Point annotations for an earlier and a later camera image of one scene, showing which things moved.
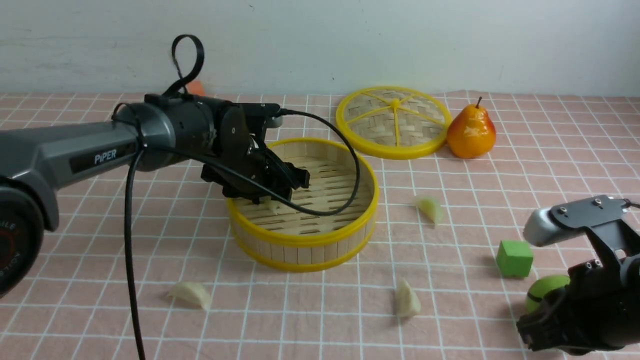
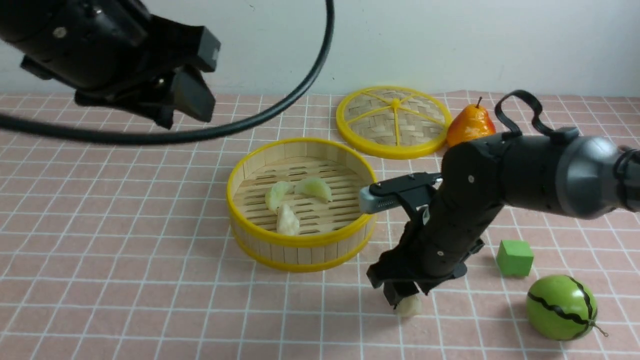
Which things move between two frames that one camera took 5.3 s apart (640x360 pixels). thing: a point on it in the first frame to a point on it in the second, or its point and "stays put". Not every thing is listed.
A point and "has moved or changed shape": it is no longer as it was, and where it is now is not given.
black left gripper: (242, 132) to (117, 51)
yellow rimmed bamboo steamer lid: (394, 122) stays put
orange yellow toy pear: (472, 133) stays put
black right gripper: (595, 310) to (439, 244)
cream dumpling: (193, 290) to (287, 223)
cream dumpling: (407, 304) stays put
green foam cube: (514, 258) stays put
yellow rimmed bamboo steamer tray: (323, 225) stays put
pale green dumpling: (431, 209) has moved or changed shape
